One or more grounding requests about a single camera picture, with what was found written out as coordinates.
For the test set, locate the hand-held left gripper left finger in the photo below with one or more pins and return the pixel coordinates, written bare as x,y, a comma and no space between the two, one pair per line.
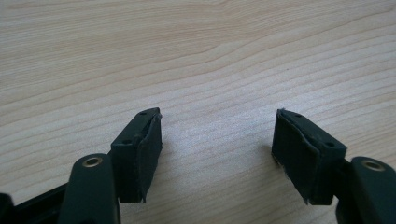
132,161

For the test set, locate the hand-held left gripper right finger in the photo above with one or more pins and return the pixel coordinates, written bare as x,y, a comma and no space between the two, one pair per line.
303,155

